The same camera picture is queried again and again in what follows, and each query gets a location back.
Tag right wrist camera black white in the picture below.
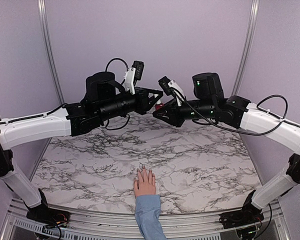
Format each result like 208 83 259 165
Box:
158 76 186 107

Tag blue shirt sleeve forearm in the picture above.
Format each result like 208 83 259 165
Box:
134 194 167 240

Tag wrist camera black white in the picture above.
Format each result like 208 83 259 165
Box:
158 76 186 107
123 60 145 95

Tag red nail polish bottle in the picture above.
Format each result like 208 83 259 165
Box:
154 100 164 111

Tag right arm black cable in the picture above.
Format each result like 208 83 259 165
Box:
174 89 289 137

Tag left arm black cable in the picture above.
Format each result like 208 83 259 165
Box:
103 57 131 131

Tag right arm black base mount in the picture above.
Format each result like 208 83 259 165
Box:
219 190 264 229

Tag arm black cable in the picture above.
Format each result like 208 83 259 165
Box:
174 89 289 137
103 57 131 131

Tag aluminium corner post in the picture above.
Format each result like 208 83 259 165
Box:
231 0 260 95
37 0 65 104

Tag right aluminium corner post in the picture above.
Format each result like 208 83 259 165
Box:
231 0 260 95

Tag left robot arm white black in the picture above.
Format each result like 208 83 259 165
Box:
0 70 163 223

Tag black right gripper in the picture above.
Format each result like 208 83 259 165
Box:
154 96 216 127

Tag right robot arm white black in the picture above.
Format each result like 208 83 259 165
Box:
153 72 300 224

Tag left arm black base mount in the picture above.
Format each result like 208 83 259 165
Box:
26 188 71 228

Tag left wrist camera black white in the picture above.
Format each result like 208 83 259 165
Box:
123 60 145 95

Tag left aluminium corner post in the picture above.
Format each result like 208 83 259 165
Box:
37 0 65 104

